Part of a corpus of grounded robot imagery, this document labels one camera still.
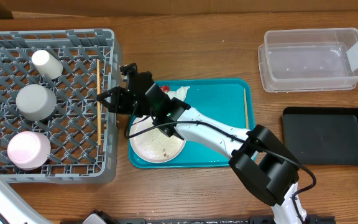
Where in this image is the red snack wrapper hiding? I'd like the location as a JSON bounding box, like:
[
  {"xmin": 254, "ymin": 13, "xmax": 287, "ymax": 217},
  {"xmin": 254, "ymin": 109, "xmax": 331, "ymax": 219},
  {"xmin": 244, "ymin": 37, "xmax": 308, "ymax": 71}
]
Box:
[{"xmin": 160, "ymin": 85, "xmax": 171, "ymax": 93}]

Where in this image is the large white plate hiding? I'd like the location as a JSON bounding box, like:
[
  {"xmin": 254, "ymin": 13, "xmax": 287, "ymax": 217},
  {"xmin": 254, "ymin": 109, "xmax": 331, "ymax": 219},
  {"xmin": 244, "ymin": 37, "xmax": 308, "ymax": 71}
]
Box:
[{"xmin": 129, "ymin": 128, "xmax": 186, "ymax": 163}]

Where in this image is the white cup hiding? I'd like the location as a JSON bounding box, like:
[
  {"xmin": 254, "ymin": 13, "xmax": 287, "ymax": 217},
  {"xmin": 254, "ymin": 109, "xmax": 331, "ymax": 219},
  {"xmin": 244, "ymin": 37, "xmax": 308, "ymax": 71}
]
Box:
[{"xmin": 31, "ymin": 50, "xmax": 63, "ymax": 80}]

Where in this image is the white napkin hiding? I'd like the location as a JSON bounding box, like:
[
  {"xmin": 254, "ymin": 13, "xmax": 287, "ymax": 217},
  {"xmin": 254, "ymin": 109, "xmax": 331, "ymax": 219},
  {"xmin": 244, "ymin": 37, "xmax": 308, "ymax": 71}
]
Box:
[{"xmin": 167, "ymin": 86, "xmax": 190, "ymax": 101}]

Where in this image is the grey white bowl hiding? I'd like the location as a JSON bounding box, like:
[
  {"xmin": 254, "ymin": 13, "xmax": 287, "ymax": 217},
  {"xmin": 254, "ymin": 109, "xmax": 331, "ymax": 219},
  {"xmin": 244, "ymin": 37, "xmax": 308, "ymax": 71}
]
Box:
[{"xmin": 16, "ymin": 84, "xmax": 57, "ymax": 121}]

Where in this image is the pink shallow bowl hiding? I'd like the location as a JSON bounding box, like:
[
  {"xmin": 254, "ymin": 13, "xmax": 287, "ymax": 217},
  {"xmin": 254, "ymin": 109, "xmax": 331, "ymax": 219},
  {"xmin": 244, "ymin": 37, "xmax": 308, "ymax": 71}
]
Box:
[{"xmin": 7, "ymin": 131, "xmax": 51, "ymax": 170}]

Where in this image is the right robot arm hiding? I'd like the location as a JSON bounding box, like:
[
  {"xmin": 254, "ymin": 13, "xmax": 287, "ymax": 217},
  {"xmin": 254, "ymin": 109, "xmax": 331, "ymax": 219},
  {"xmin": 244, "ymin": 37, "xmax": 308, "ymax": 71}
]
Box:
[{"xmin": 97, "ymin": 71, "xmax": 315, "ymax": 223}]

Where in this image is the grey plastic dish rack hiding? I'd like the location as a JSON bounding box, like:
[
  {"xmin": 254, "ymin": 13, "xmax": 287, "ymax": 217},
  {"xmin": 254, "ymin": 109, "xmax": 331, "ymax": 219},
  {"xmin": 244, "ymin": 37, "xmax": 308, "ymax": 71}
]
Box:
[{"xmin": 0, "ymin": 29, "xmax": 122, "ymax": 184}]

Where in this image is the teal plastic tray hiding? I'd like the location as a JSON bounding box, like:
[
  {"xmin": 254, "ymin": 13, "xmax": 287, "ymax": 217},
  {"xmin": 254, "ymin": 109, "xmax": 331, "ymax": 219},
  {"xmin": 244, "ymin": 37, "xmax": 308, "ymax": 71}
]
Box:
[{"xmin": 128, "ymin": 78, "xmax": 255, "ymax": 169}]

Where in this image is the black plastic bin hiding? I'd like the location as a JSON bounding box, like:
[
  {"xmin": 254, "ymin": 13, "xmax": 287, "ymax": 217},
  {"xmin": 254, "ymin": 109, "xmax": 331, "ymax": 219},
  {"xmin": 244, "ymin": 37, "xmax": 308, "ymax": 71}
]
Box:
[{"xmin": 282, "ymin": 107, "xmax": 358, "ymax": 166}]

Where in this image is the clear plastic bin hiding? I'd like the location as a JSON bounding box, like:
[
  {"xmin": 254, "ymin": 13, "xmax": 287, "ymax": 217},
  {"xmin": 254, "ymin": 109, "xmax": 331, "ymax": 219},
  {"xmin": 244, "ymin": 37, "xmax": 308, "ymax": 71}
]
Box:
[{"xmin": 258, "ymin": 27, "xmax": 358, "ymax": 93}]

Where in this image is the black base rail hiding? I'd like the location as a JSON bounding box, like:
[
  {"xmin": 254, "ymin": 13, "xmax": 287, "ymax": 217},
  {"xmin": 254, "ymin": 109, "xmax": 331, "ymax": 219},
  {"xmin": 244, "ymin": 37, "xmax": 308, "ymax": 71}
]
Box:
[{"xmin": 60, "ymin": 210, "xmax": 337, "ymax": 224}]

